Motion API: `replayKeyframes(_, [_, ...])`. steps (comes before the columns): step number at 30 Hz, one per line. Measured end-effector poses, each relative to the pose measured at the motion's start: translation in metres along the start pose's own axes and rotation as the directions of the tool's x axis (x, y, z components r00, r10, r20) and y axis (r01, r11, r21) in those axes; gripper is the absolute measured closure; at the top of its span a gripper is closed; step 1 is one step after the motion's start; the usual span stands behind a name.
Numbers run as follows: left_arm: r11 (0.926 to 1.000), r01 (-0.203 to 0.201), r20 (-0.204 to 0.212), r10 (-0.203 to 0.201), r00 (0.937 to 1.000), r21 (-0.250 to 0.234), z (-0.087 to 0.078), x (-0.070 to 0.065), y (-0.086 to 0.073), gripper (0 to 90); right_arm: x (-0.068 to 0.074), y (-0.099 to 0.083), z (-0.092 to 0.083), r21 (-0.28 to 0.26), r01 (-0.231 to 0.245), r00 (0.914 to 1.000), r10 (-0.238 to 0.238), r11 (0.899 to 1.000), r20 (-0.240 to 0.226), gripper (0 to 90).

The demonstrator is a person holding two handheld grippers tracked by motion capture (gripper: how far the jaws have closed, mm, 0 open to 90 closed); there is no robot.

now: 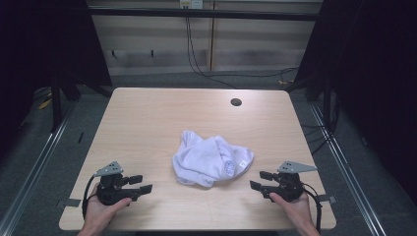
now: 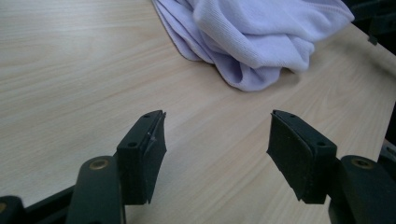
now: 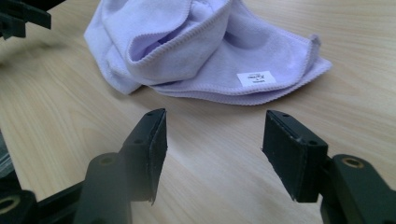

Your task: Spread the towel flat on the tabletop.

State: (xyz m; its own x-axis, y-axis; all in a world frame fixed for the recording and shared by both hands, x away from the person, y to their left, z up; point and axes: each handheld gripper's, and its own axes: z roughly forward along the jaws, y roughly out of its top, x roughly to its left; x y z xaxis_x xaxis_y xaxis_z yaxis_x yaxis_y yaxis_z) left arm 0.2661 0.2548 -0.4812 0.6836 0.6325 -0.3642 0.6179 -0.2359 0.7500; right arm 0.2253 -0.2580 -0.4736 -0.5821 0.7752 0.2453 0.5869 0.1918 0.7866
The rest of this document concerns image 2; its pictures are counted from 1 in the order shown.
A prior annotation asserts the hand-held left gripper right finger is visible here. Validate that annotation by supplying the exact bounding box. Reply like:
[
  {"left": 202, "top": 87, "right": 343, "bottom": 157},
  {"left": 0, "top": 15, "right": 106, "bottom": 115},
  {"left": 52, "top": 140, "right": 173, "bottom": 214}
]
[{"left": 266, "top": 109, "right": 338, "bottom": 205}]

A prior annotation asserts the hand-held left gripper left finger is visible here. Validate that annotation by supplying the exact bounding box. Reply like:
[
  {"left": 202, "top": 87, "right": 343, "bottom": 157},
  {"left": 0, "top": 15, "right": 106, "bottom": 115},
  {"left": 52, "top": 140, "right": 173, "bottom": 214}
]
[{"left": 117, "top": 109, "right": 168, "bottom": 206}]

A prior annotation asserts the white patterned towel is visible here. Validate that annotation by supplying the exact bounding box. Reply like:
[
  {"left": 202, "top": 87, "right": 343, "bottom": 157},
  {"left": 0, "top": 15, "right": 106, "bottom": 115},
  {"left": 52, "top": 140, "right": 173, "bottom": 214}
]
[{"left": 151, "top": 0, "right": 356, "bottom": 92}]

